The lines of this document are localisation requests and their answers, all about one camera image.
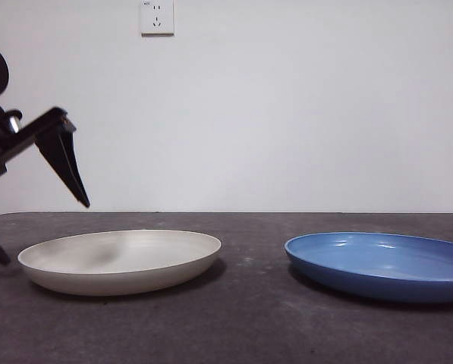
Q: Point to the white round plate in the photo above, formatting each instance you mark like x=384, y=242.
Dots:
x=116, y=273

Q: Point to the blue round plate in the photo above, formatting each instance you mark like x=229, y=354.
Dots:
x=362, y=278

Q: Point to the pale grey camera box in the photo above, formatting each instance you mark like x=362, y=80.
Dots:
x=13, y=123

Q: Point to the white wall socket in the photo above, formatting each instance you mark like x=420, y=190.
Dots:
x=158, y=19

